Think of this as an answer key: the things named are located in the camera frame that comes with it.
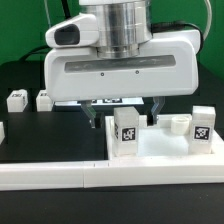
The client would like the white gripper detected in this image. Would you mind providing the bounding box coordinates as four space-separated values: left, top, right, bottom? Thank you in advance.
44 30 199 128

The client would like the white square table top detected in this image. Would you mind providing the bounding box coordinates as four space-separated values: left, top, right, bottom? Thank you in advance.
106 114 224 160

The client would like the white marker plate with tags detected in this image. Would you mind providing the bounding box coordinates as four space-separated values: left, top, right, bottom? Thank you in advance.
55 97 144 106

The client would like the white U-shaped obstacle fence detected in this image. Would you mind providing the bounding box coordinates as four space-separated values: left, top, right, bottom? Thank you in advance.
0 154 224 191

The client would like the white block at left edge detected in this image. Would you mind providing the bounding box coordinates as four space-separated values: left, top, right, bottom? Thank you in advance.
0 122 5 145

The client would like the black cable horizontal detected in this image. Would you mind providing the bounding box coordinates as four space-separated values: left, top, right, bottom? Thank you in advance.
19 45 50 61

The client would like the white camera cable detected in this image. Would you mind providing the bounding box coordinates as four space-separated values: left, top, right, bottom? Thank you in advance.
198 0 214 44

